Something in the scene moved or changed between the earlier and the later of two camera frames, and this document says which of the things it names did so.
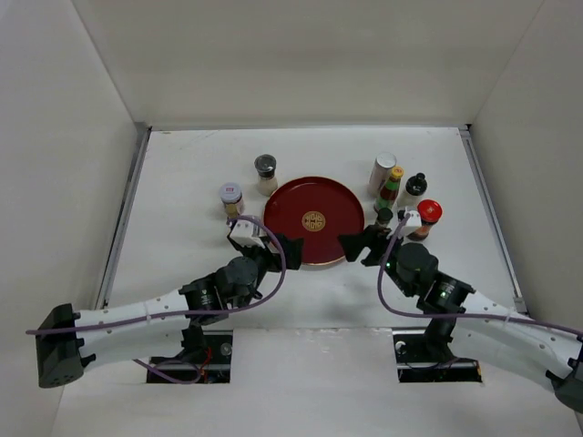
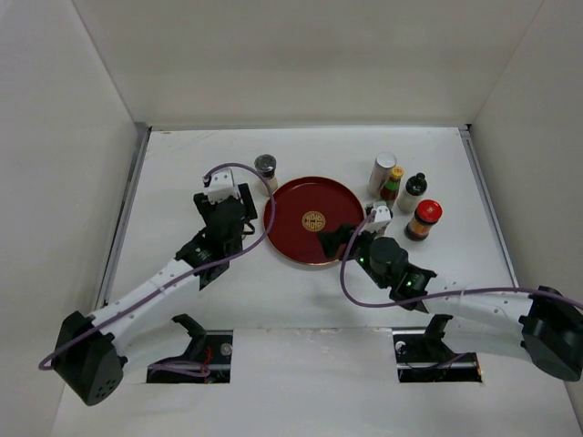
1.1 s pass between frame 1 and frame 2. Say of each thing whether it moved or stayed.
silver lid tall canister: stayed
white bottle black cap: stayed
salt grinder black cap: stayed
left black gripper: moved
